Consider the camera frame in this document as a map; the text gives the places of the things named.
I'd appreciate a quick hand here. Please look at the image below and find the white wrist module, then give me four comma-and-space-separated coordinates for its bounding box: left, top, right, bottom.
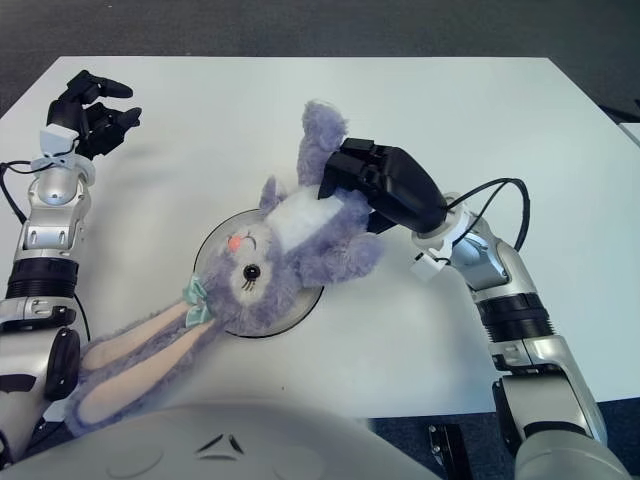
408, 249, 445, 282
38, 125, 81, 161

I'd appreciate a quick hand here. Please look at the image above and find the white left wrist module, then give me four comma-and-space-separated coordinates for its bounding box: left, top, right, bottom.
38, 125, 81, 161

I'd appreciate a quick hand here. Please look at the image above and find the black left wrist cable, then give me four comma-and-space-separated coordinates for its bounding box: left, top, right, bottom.
0, 158, 92, 346

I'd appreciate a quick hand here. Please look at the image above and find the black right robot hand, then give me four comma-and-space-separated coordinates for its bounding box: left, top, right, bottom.
318, 135, 449, 235

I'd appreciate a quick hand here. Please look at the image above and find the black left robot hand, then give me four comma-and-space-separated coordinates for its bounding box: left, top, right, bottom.
46, 69, 143, 160

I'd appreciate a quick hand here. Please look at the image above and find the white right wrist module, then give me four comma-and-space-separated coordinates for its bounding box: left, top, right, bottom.
408, 249, 445, 282

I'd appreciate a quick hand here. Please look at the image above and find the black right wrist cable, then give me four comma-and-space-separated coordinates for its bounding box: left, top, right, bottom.
429, 177, 531, 264

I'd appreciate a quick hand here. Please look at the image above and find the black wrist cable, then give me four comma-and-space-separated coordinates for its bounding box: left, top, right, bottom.
0, 158, 92, 346
429, 177, 531, 264

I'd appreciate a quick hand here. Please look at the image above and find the purple plush bunny doll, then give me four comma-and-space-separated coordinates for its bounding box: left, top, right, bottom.
64, 98, 386, 440

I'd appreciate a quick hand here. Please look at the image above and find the black metal bracket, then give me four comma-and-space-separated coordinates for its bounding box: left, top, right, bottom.
427, 423, 474, 480

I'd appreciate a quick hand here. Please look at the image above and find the black chair base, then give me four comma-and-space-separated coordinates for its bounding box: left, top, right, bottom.
602, 97, 640, 121

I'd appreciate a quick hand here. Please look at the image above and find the white plate with black rim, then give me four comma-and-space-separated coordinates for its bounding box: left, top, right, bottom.
194, 208, 326, 340

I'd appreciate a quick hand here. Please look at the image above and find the grey robot torso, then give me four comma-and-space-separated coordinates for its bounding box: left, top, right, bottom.
0, 399, 441, 480

